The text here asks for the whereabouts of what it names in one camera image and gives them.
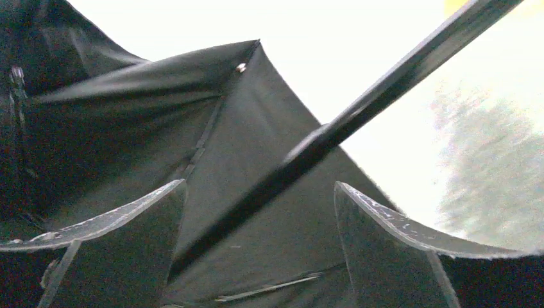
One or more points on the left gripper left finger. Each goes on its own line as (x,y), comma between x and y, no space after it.
(120,258)

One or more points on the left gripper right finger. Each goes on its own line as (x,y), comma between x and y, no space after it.
(394,261)

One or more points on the black folding umbrella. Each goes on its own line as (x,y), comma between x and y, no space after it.
(87,127)

